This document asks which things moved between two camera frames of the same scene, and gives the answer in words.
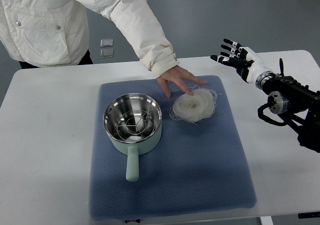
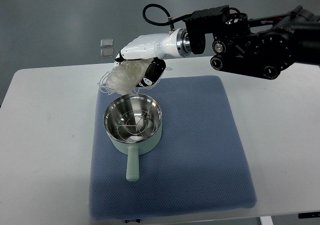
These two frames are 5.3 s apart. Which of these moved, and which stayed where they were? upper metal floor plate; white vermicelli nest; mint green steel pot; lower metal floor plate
Moved: white vermicelli nest
Stayed: mint green steel pot; upper metal floor plate; lower metal floor plate
